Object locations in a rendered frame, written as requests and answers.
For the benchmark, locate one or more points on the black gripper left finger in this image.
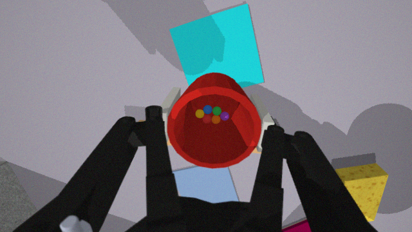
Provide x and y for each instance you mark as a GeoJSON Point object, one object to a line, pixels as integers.
{"type": "Point", "coordinates": [84, 202]}

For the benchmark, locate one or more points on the green marble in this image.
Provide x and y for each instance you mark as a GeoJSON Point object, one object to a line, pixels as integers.
{"type": "Point", "coordinates": [216, 110]}

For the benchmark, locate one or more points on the yellow sponge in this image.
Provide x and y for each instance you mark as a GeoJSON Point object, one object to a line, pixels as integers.
{"type": "Point", "coordinates": [366, 185]}

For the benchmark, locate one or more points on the red cup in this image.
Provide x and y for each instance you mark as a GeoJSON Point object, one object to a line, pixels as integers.
{"type": "Point", "coordinates": [214, 145]}

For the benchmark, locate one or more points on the blue marble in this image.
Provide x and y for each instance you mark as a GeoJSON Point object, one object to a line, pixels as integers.
{"type": "Point", "coordinates": [207, 109]}

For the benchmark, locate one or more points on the purple marble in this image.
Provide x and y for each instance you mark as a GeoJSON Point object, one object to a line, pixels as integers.
{"type": "Point", "coordinates": [224, 116]}

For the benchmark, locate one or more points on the magenta square coaster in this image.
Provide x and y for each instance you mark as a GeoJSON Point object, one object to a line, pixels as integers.
{"type": "Point", "coordinates": [301, 226]}

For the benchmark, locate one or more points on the yellow marble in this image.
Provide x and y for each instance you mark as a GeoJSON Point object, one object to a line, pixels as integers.
{"type": "Point", "coordinates": [199, 113]}

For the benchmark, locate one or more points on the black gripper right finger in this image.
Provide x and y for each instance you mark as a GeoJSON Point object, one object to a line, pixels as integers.
{"type": "Point", "coordinates": [327, 204]}

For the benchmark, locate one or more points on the orange marble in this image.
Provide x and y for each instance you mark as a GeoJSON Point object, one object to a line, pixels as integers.
{"type": "Point", "coordinates": [216, 119]}

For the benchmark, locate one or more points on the red marble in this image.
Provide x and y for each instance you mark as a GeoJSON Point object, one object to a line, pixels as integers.
{"type": "Point", "coordinates": [206, 119]}

